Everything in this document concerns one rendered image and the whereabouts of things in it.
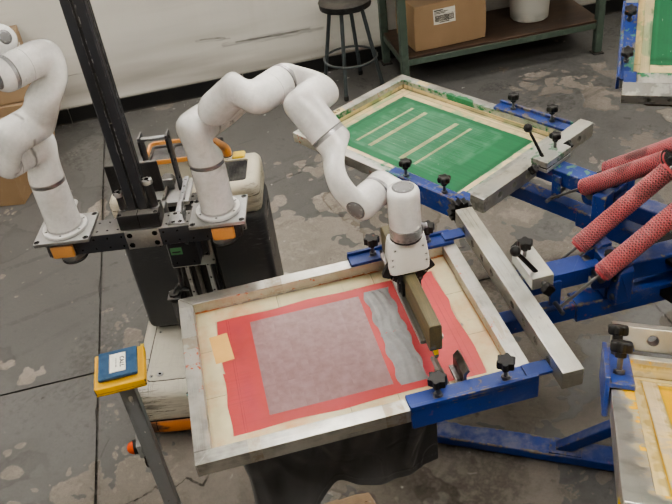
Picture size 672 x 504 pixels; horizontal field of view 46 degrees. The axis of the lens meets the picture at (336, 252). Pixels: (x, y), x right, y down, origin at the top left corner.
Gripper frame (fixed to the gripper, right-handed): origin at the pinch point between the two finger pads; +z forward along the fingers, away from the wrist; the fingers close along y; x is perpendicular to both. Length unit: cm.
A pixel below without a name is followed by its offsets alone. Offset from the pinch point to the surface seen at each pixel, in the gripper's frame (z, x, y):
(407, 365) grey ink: 13.2, 13.3, 5.2
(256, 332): 14.3, -11.9, 38.9
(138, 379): 15, -5, 70
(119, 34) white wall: 58, -379, 85
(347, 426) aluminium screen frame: 10.5, 29.4, 23.8
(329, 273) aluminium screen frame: 10.9, -25.1, 15.8
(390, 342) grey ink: 13.6, 4.0, 6.8
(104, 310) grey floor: 111, -161, 108
